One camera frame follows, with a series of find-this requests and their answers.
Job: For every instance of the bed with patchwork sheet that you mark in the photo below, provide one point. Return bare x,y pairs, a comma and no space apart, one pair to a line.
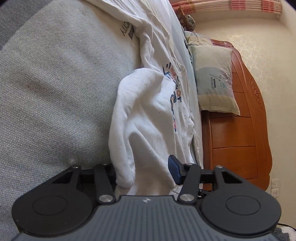
46,92

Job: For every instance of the wooden bedside table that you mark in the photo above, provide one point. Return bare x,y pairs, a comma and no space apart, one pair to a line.
182,16

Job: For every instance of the pink striped curtain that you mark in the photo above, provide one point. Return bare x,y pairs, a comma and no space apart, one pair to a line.
219,5

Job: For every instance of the white wall socket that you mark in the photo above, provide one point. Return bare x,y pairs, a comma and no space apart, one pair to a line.
274,187

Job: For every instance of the large flower print pillow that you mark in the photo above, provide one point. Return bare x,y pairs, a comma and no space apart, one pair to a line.
215,81

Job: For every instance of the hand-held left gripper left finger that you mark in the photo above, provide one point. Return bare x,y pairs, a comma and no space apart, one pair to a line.
103,178

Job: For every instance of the white printed t-shirt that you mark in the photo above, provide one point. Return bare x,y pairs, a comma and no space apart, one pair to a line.
143,115

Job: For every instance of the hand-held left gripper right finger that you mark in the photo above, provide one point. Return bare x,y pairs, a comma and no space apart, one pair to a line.
174,170

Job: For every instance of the wooden headboard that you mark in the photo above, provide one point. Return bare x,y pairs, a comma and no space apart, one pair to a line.
235,143

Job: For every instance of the small pale pillow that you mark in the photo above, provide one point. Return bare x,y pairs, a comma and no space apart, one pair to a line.
198,38

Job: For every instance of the grey fluffy rug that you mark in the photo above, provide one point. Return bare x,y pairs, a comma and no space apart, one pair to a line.
288,233

